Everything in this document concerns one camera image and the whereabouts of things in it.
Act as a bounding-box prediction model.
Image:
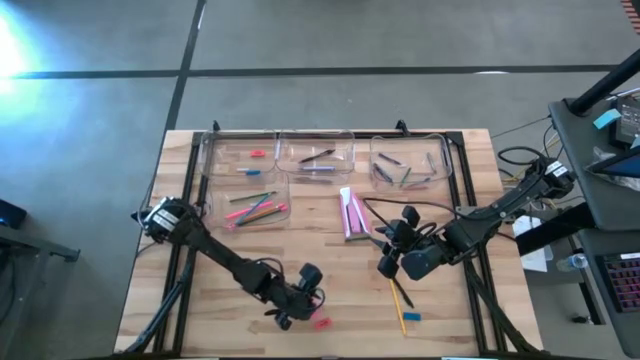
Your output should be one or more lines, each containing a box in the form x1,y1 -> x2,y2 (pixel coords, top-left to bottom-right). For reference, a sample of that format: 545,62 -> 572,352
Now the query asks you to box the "black device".
613,93 -> 640,147

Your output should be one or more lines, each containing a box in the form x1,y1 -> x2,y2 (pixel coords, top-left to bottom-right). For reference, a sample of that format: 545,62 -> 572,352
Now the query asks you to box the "clear plastic bin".
206,171 -> 293,232
198,130 -> 279,176
275,128 -> 357,185
368,132 -> 454,194

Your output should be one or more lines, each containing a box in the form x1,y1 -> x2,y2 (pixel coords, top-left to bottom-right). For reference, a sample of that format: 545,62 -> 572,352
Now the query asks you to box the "laptop purple backlit keyboard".
594,252 -> 640,314

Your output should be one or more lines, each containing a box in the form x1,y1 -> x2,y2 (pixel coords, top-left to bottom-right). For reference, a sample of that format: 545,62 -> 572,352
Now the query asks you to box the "blue sticky note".
592,107 -> 622,131

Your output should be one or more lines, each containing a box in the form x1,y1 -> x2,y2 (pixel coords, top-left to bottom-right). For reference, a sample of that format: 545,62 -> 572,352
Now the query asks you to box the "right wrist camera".
401,204 -> 422,229

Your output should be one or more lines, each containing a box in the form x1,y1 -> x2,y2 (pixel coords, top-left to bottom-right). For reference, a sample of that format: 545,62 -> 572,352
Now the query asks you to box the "black table frame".
122,119 -> 539,357

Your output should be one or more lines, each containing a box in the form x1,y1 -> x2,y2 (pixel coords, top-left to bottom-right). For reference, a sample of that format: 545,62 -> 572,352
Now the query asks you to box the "open laptop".
584,144 -> 640,179

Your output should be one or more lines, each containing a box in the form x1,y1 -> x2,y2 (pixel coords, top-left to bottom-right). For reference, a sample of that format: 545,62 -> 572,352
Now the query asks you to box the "pink marker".
224,200 -> 275,220

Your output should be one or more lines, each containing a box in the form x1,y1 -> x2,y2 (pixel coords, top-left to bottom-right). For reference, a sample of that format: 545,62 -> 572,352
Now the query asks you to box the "black pole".
568,48 -> 640,117

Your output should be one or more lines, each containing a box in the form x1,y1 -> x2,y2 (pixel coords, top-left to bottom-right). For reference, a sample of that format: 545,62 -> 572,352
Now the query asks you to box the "clear water bottle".
556,252 -> 590,273

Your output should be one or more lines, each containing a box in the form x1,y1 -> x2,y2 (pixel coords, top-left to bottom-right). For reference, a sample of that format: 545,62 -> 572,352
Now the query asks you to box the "yellow pencil pink cap eraser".
238,203 -> 290,227

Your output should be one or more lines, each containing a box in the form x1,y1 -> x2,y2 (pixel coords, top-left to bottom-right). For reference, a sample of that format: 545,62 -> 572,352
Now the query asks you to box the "blue pencil pink cap eraser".
235,193 -> 274,227

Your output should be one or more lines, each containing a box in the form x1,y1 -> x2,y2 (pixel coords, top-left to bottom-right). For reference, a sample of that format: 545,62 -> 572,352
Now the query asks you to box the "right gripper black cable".
361,196 -> 471,234

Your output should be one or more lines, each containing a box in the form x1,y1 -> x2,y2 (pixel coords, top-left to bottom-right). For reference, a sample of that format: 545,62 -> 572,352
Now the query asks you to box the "black desk support beam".
514,202 -> 596,256

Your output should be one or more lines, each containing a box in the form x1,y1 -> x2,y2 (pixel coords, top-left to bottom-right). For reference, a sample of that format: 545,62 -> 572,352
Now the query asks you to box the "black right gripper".
369,224 -> 454,281

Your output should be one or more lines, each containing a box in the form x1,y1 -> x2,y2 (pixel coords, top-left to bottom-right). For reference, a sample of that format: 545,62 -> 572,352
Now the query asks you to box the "white paper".
512,215 -> 555,274

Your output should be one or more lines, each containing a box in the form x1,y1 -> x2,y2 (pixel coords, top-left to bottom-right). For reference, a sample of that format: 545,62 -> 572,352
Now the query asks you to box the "black pen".
391,276 -> 416,310
298,148 -> 337,165

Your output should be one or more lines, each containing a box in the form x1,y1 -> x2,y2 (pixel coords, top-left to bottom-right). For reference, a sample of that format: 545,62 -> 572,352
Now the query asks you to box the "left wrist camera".
298,262 -> 324,292

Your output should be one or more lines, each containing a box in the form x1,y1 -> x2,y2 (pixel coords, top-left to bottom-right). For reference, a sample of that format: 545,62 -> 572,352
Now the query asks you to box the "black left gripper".
249,259 -> 326,332

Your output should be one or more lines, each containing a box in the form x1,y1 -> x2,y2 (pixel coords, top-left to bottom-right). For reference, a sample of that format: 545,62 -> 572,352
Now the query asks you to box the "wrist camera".
298,262 -> 324,292
401,204 -> 422,229

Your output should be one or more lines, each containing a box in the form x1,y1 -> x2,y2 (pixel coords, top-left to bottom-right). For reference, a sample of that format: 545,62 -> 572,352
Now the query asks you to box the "grey side desk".
579,229 -> 640,359
548,97 -> 640,231

